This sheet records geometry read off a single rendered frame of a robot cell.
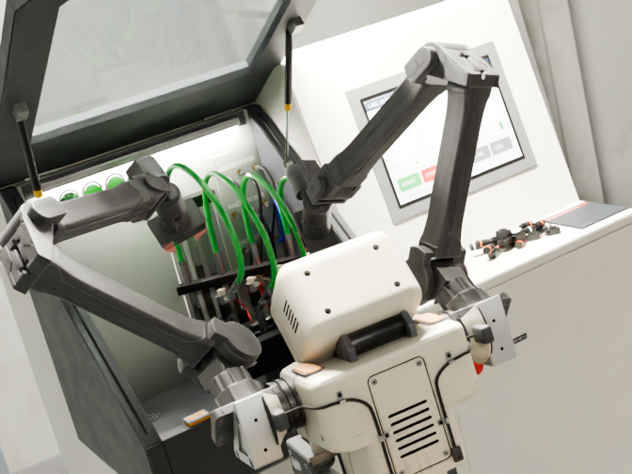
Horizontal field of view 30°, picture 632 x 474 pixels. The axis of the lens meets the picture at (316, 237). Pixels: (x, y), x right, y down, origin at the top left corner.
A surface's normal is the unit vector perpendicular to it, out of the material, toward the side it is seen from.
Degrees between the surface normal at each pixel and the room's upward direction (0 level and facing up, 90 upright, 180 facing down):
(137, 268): 90
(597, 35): 90
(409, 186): 76
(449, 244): 103
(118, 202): 56
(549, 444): 90
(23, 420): 90
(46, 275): 109
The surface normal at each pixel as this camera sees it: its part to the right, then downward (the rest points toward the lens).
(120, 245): 0.49, 0.13
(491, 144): 0.42, -0.10
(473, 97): 0.59, 0.30
